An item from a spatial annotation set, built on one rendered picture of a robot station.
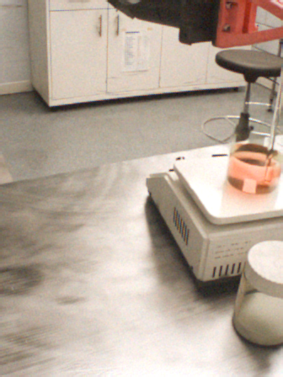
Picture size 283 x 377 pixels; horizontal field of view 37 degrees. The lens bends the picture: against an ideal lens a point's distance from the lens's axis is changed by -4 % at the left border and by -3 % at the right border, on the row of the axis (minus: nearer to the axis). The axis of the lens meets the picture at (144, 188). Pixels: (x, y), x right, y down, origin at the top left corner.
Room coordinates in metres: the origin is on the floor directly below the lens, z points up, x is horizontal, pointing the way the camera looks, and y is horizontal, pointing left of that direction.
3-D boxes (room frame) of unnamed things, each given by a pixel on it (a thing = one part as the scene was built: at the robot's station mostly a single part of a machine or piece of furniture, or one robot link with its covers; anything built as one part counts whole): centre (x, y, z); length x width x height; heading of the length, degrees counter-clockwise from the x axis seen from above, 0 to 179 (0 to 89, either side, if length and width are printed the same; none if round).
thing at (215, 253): (0.43, -0.09, 0.79); 0.22 x 0.13 x 0.08; 17
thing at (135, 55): (2.99, 0.11, 0.40); 0.24 x 0.01 x 0.30; 118
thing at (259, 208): (0.40, -0.10, 0.83); 0.12 x 0.12 x 0.01; 17
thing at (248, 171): (0.39, -0.11, 0.88); 0.07 x 0.06 x 0.08; 33
